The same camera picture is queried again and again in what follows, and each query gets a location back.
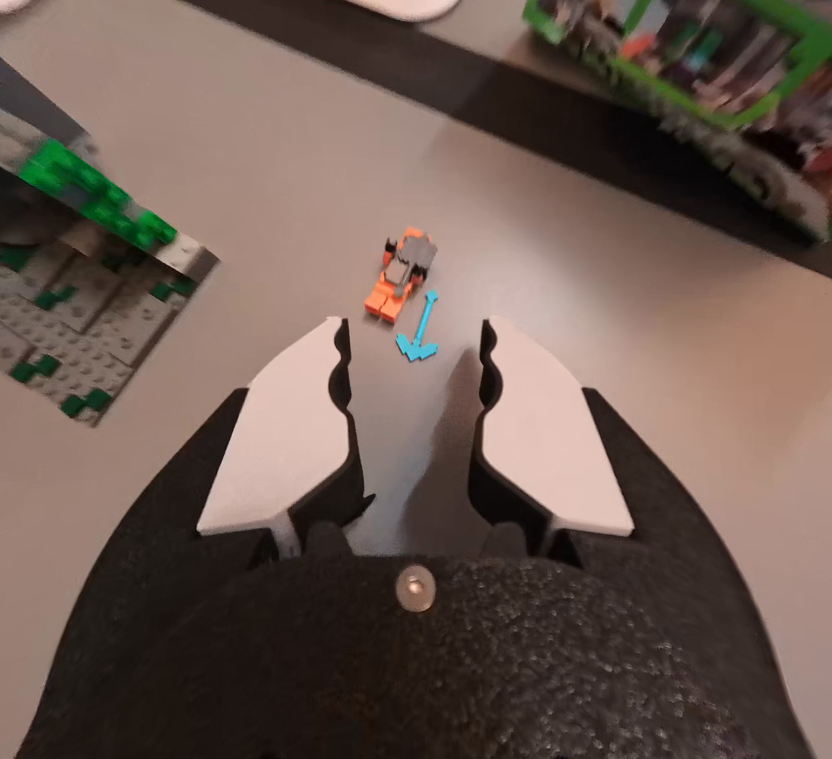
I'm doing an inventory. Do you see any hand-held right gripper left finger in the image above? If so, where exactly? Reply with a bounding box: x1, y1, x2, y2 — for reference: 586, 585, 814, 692
196, 316, 377, 561

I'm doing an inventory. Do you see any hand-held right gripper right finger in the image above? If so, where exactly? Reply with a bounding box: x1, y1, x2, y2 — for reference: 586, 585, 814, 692
468, 316, 634, 557

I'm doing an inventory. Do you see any blue lego pickaxe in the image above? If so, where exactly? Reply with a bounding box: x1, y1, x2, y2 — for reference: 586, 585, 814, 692
395, 292, 439, 363

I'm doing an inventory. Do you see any orange lego minifigure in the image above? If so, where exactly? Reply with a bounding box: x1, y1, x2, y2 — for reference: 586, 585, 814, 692
364, 227, 439, 324

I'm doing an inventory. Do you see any grey green lego building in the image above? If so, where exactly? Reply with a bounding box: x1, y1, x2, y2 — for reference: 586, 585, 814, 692
0, 57, 221, 428

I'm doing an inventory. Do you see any green lego box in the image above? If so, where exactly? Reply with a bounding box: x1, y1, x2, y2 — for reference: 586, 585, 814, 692
522, 0, 832, 244

